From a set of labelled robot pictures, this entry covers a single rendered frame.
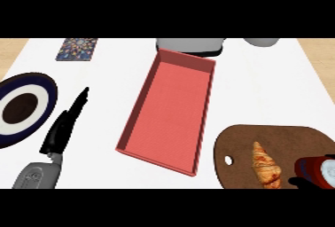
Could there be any grey rounded object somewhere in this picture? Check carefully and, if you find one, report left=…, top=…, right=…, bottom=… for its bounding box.
left=242, top=37, right=282, bottom=48

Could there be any brown wooden cutting board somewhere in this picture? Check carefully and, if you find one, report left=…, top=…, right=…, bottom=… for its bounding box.
left=212, top=123, right=335, bottom=190

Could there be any blue white brown plate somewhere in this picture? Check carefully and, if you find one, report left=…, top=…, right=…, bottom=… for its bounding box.
left=0, top=72, right=59, bottom=150

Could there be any red cardboard box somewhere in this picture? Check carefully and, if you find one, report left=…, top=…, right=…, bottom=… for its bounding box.
left=113, top=48, right=218, bottom=177

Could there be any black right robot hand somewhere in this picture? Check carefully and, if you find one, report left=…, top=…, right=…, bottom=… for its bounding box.
left=286, top=153, right=335, bottom=190

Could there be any red can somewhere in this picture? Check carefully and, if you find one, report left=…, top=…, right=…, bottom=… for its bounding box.
left=293, top=155, right=335, bottom=190

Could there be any golden croissant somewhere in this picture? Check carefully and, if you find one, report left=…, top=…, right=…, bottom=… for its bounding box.
left=251, top=141, right=283, bottom=190

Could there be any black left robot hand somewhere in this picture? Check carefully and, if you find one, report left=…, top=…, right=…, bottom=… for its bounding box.
left=38, top=86, right=91, bottom=156

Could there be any grey appliance with black base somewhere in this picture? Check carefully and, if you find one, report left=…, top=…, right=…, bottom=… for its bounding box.
left=155, top=37, right=225, bottom=59

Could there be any colourful patterned mat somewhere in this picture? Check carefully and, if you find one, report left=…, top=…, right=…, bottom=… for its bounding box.
left=54, top=37, right=99, bottom=62

